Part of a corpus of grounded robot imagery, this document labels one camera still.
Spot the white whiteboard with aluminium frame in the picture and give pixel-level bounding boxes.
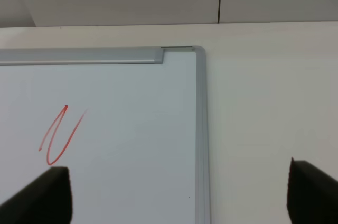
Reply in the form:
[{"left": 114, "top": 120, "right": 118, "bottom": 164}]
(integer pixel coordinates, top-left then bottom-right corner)
[{"left": 1, "top": 46, "right": 211, "bottom": 223}]

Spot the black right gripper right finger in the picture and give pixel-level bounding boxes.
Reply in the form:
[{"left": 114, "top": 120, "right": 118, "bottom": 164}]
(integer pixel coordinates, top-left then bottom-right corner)
[{"left": 287, "top": 159, "right": 337, "bottom": 224}]

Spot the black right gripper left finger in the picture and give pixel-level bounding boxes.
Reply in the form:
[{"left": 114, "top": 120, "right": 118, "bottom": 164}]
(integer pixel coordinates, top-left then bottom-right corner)
[{"left": 1, "top": 166, "right": 72, "bottom": 223}]

